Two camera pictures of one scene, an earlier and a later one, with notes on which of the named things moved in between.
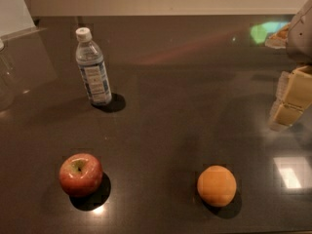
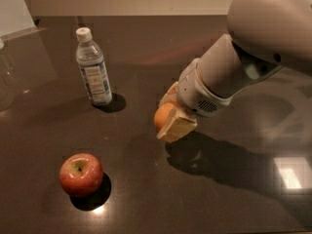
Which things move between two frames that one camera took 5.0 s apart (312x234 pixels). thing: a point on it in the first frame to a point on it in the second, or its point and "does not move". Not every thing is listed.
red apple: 80,175 does not move
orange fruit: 216,185 to 162,114
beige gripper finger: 293,95 to 175,128
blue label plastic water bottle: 90,59 does not move
